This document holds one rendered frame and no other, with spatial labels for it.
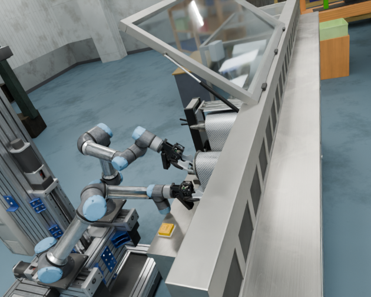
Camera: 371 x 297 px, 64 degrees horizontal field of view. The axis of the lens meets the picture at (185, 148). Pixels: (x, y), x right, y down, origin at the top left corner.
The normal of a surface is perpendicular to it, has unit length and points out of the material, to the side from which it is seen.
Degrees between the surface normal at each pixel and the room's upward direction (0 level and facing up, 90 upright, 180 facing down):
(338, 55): 90
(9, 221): 90
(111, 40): 90
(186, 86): 90
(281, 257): 0
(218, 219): 0
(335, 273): 0
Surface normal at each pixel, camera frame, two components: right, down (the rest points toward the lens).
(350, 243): -0.26, -0.83
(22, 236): 0.91, -0.04
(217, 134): -0.33, 0.59
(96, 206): 0.48, 0.26
